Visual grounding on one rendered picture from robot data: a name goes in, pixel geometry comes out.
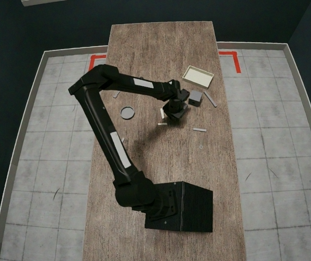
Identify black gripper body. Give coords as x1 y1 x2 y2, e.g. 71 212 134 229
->
163 101 185 119

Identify beige open rectangular tray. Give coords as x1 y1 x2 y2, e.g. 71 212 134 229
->
182 66 214 90

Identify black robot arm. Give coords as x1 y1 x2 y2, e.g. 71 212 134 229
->
68 64 190 221

